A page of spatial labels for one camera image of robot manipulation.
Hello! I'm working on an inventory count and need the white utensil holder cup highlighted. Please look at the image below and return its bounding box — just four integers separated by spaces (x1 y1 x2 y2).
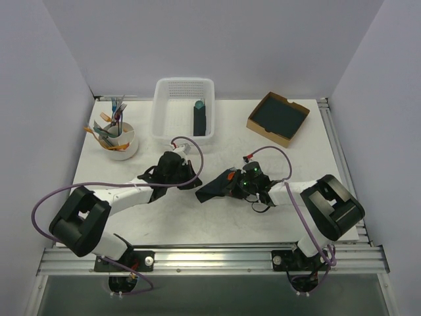
99 122 139 161

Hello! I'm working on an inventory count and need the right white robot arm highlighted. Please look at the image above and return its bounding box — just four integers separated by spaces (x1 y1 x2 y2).
226 161 365 269

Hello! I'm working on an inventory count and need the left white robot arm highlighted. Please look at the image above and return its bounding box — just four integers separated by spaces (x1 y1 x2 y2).
49 151 202 271

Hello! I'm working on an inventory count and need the dark rolled napkin bundle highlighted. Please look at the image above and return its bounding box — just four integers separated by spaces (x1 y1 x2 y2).
193 106 207 136

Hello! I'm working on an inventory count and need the orange plastic fork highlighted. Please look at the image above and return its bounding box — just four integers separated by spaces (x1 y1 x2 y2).
100 112 112 122

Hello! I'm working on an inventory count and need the silver metal fork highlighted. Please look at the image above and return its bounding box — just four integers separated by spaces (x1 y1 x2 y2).
111 95 127 126

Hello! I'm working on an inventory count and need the brown cardboard napkin box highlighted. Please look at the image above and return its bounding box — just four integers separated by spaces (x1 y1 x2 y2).
246 92 310 148

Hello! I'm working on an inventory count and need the white perforated plastic basket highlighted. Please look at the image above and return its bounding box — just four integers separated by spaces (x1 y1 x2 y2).
149 77 216 145

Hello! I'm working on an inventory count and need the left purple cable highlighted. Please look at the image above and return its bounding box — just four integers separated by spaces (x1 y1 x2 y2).
30 136 205 296

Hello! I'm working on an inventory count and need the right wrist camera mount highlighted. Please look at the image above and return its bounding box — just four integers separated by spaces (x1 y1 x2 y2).
243 155 254 164

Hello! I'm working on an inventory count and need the aluminium frame rail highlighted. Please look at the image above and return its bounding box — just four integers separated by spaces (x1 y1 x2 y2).
37 245 389 276

